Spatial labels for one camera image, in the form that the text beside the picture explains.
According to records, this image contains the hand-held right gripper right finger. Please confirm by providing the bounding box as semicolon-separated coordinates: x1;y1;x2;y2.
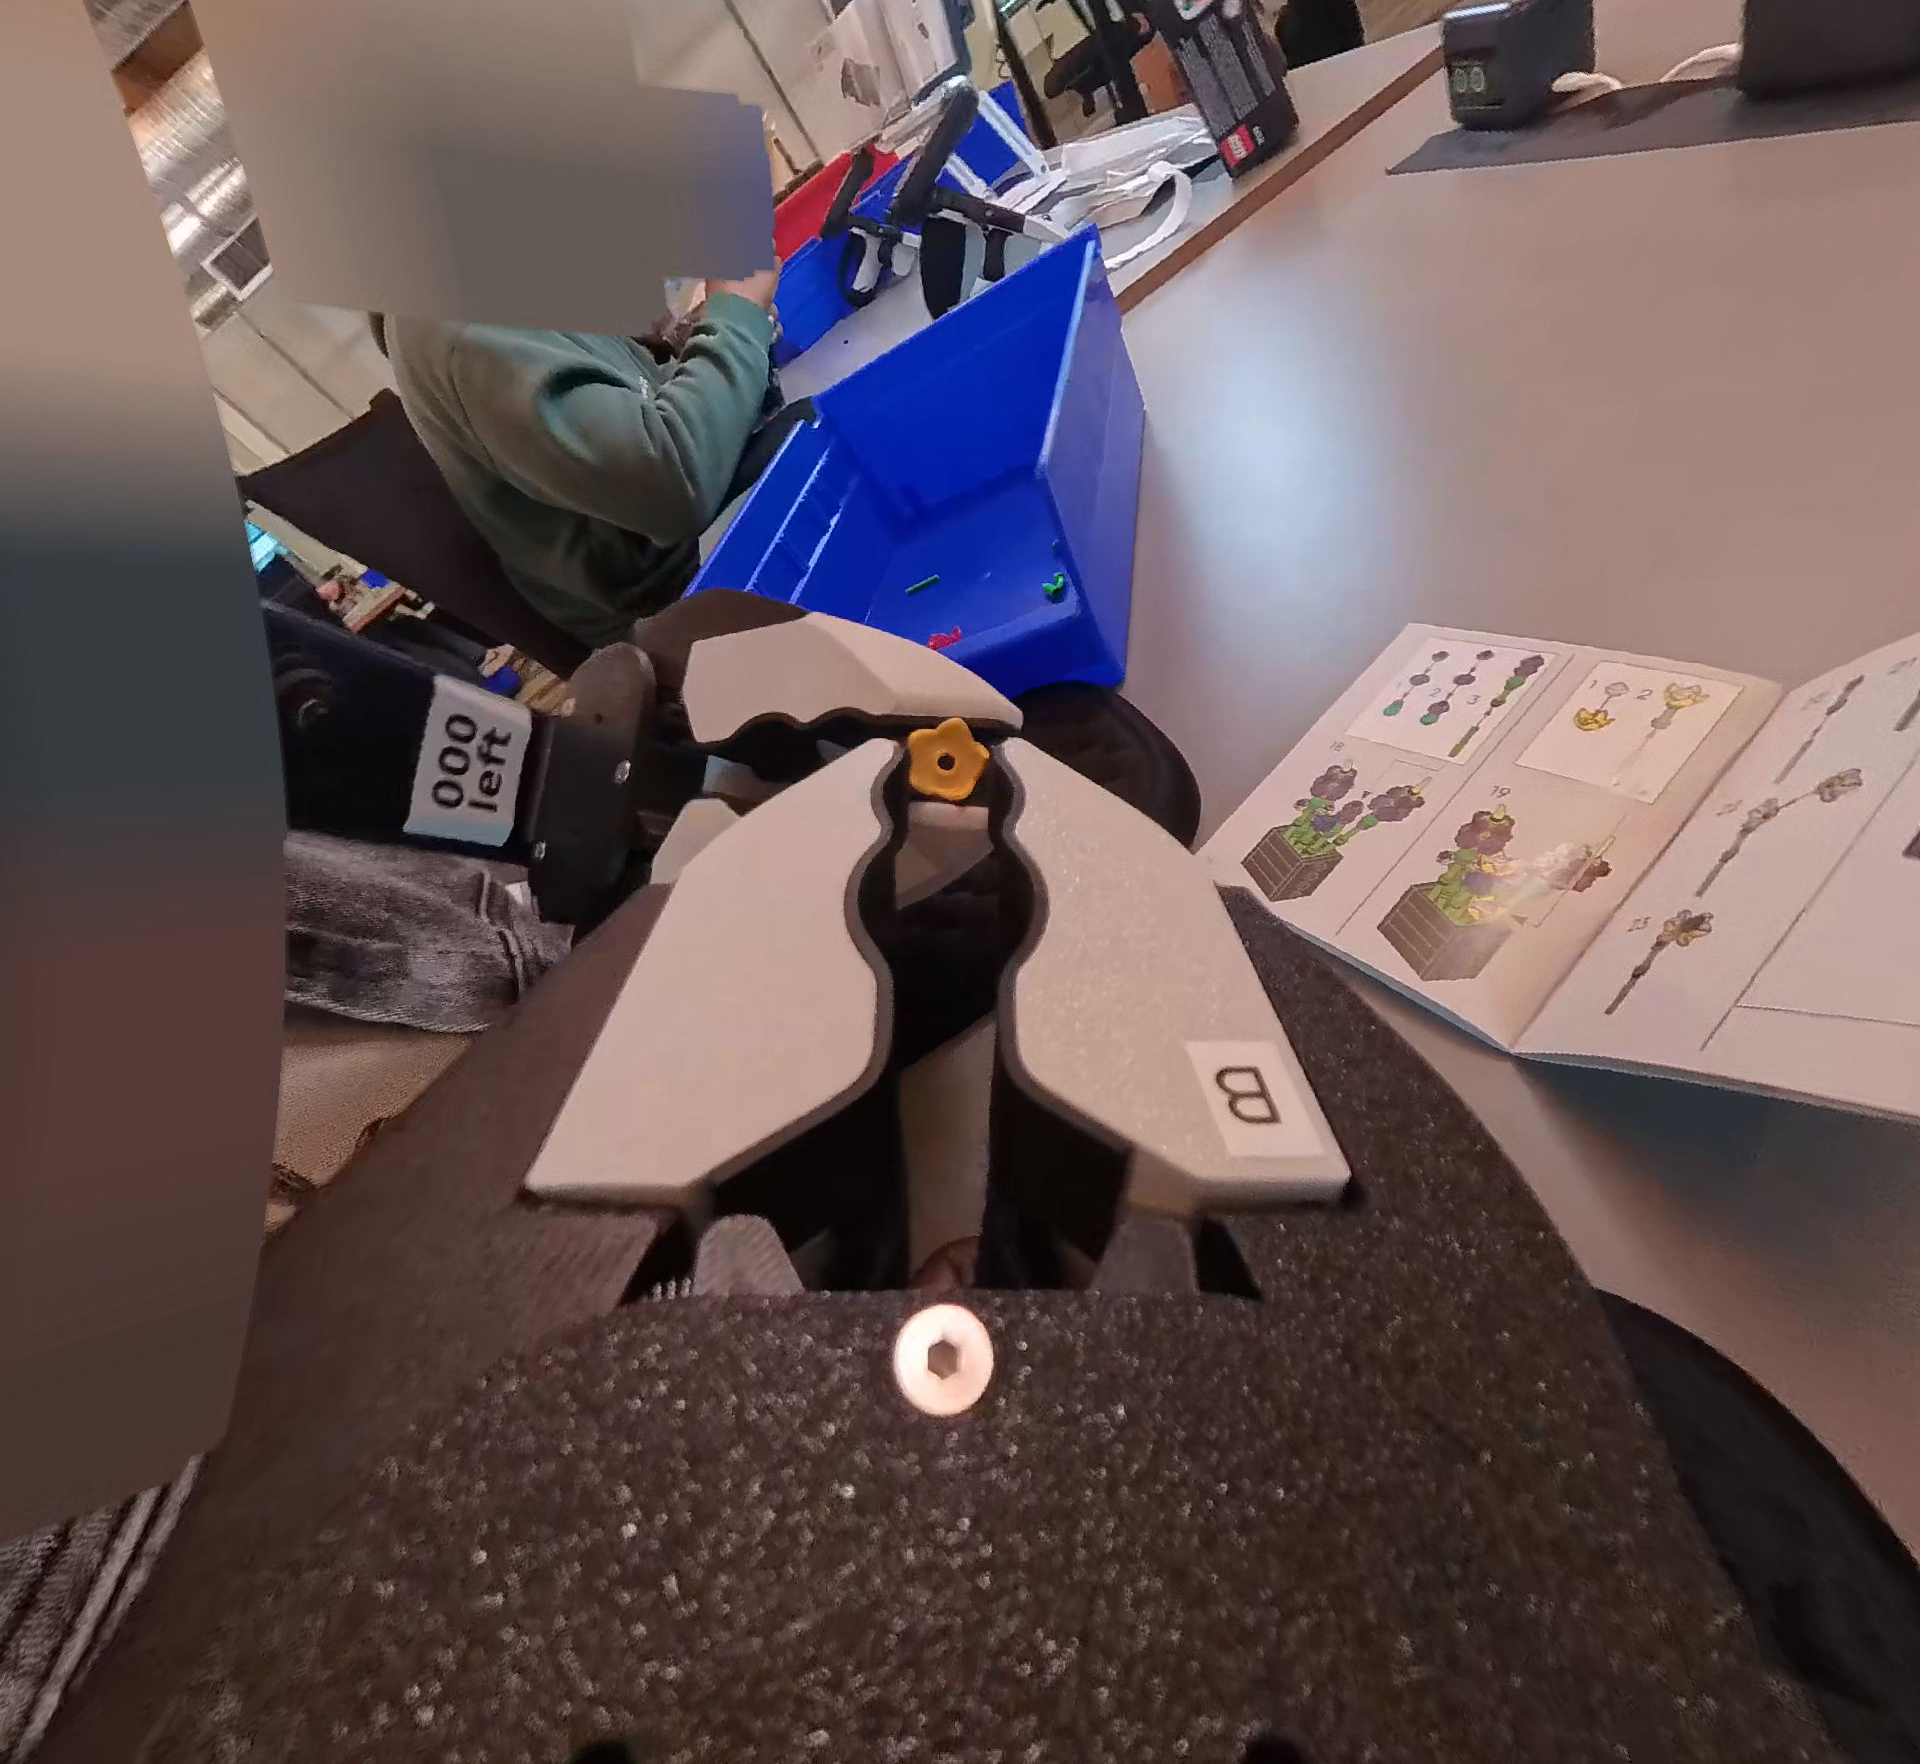
988;738;1356;1211

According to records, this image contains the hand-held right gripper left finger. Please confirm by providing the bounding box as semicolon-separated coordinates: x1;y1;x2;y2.
519;738;915;1215

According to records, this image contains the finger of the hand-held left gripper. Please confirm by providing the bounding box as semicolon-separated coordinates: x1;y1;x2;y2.
682;611;1025;746
648;794;999;915

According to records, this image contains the yellow toy flower piece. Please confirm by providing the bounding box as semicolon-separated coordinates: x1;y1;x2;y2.
904;716;979;805

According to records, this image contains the grey desk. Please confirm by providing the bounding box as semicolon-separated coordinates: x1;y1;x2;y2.
781;22;1449;409
1108;0;1920;1513

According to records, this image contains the black round cushion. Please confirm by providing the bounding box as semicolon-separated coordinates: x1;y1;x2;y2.
1019;692;1204;854

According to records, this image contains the grey denim cloth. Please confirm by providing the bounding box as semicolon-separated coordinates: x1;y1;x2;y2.
284;831;574;1037

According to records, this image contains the large blue plastic bin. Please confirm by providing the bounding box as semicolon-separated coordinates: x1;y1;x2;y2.
682;226;1148;692

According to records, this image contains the person's tan trouser leg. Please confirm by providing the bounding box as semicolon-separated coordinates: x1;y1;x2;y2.
269;1005;526;1202

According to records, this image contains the red bin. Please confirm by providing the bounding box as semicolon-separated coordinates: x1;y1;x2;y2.
771;152;904;249

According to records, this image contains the toy instruction booklet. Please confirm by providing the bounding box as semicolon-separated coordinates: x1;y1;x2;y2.
1201;619;1920;1122

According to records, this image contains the white plastic bag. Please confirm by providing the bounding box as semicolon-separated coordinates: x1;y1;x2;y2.
1035;115;1222;287

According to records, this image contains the black toy box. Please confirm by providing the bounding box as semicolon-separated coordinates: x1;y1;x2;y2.
1136;0;1301;179

